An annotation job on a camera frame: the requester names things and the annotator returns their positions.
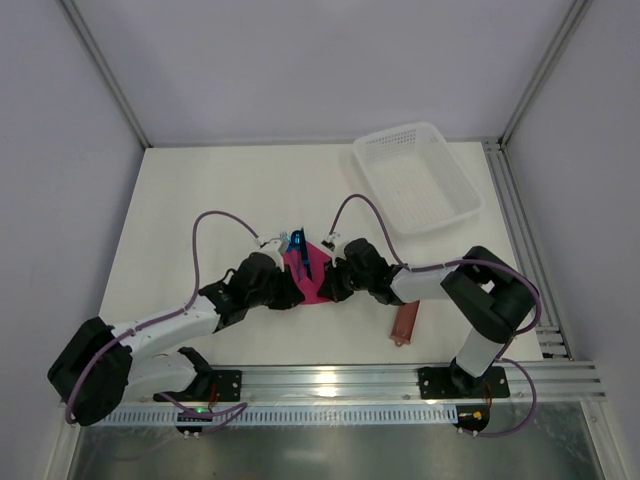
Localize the pink paper napkin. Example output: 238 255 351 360
284 242 331 305

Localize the blue metallic fork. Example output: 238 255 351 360
280 231 291 251

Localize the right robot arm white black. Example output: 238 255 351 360
318 238 540 400

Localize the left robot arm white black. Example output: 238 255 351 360
47 252 304 426

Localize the brown utensil tray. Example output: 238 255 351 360
389 301 420 347

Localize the white plastic basket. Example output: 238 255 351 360
352 122 485 235

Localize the left controller board black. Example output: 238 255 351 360
176 407 213 438

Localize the controller board black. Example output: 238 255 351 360
176 407 213 438
454 410 490 436

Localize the right controller board black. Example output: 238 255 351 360
454 410 490 436

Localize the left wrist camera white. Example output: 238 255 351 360
254 236 288 271

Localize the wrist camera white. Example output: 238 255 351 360
254 236 288 271
320 233 351 259

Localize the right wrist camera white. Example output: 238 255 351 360
320 233 351 259

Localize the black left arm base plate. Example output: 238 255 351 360
153 369 243 403

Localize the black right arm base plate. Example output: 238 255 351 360
417 366 510 400

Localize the white slotted cable duct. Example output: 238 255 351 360
97 404 458 428

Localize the right side aluminium rail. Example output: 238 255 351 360
482 139 573 360

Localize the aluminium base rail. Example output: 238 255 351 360
59 363 609 407

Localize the right aluminium frame post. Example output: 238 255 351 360
498 0 593 149

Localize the aluminium frame post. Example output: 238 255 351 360
498 0 593 149
57 0 152 150

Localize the left aluminium frame post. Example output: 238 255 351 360
57 0 152 150

